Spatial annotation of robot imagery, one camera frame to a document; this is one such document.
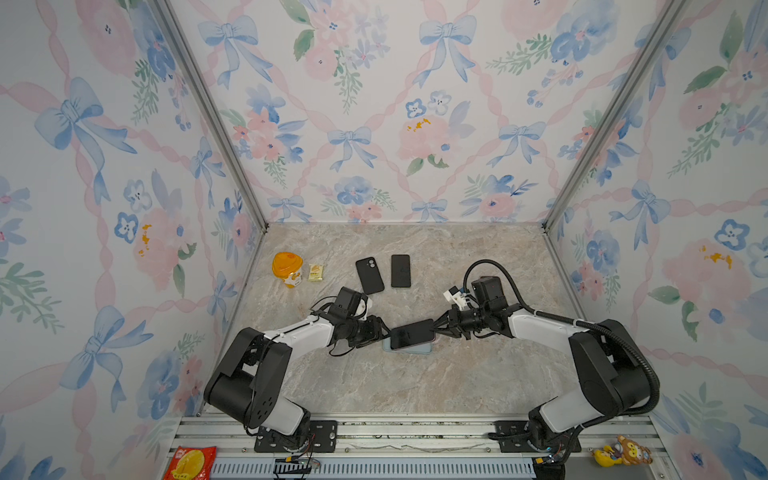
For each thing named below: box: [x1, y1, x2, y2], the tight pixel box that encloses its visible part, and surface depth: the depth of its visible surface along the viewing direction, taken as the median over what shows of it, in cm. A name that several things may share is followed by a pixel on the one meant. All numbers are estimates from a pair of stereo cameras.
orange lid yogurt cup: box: [272, 252, 303, 289], surface depth 97 cm
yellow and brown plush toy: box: [588, 435, 653, 467], surface depth 71 cm
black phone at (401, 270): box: [391, 254, 411, 288], surface depth 109 cm
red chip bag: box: [163, 446, 217, 480], surface depth 71 cm
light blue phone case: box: [382, 337, 434, 355], surface depth 90 cm
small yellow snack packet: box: [308, 264, 324, 282], surface depth 106 cm
